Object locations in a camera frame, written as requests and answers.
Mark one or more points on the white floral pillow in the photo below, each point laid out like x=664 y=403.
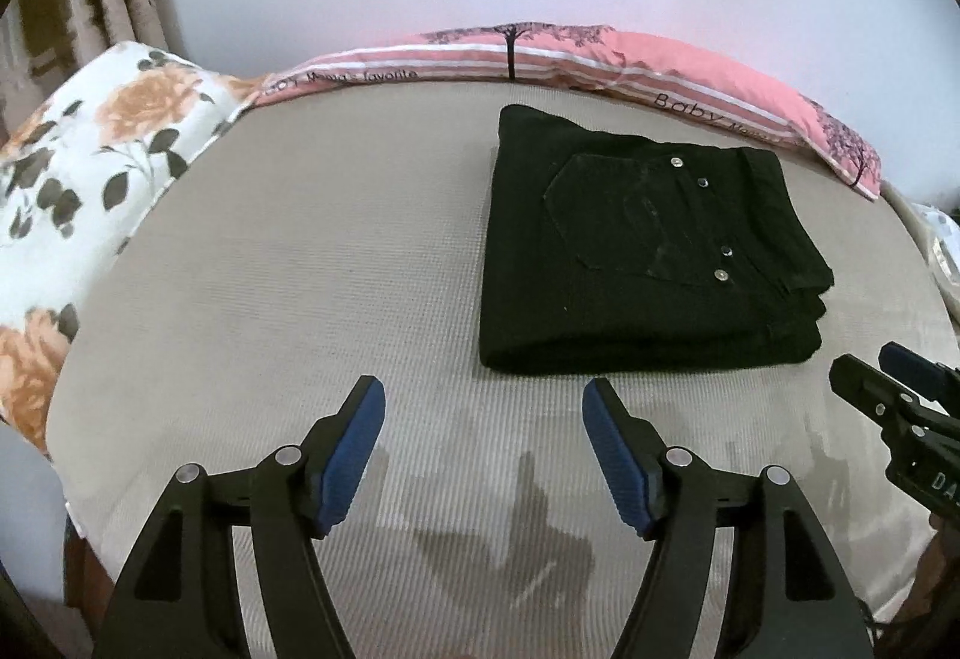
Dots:
x=90 y=127

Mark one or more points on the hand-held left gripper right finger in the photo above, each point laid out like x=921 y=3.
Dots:
x=615 y=456

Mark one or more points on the pink tree print pillow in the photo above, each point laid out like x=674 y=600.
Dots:
x=675 y=56

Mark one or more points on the black pants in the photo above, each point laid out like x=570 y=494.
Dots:
x=600 y=284

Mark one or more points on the white dotted satin cloth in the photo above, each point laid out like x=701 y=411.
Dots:
x=946 y=254

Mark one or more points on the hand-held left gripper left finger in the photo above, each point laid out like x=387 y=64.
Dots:
x=352 y=449

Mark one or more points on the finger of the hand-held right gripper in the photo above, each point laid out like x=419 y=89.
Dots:
x=862 y=385
x=919 y=367

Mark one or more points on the beige bed mat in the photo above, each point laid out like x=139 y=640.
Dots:
x=300 y=254

